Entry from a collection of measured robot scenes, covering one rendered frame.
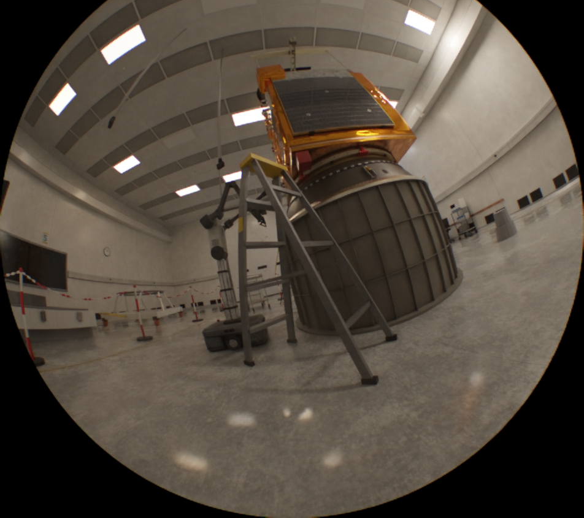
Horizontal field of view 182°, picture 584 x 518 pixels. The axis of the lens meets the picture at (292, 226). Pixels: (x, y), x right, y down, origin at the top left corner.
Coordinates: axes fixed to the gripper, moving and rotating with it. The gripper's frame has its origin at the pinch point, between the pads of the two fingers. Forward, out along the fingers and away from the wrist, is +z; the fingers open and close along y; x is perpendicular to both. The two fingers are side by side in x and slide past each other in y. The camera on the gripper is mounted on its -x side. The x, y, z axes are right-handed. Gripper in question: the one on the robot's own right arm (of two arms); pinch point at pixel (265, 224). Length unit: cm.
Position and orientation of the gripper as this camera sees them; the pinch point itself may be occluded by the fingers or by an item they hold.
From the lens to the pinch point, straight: 193.9
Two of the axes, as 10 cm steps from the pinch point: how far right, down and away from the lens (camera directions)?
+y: -0.8, 3.0, 9.5
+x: -7.1, 6.5, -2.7
